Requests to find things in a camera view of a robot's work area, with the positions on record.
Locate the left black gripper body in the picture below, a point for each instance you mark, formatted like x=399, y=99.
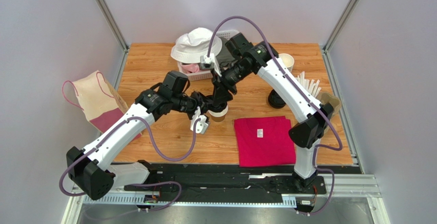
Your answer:
x=188, y=105

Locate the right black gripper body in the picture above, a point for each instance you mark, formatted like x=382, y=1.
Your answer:
x=219, y=93

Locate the brown paper coffee cup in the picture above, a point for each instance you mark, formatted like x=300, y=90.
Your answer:
x=218, y=116

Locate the black coffee cup lid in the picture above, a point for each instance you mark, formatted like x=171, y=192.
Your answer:
x=217, y=109

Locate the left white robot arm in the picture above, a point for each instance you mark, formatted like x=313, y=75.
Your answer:
x=91, y=167

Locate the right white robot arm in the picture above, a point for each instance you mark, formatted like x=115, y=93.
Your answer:
x=312, y=116

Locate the white plastic basket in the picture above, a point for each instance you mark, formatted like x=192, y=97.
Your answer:
x=216, y=47

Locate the olive green folded garment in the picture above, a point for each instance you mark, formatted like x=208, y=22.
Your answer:
x=225, y=58

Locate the pink cloth in basket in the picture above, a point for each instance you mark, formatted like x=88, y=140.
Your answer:
x=190, y=68

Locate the white bucket hat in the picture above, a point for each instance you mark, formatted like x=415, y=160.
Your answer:
x=190, y=47

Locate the stack of black lids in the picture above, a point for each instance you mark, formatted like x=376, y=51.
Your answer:
x=275, y=101

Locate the folded red t-shirt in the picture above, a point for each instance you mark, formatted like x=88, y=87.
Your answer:
x=264, y=141

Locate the stack of paper cups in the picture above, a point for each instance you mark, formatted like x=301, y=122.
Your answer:
x=288, y=61

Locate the bundle of white straws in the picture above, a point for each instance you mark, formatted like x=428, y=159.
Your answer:
x=310, y=85

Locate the pink and cream paper bag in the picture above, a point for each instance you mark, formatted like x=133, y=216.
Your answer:
x=99, y=101

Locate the cardboard cup carrier tray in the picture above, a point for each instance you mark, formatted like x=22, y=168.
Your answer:
x=328, y=98

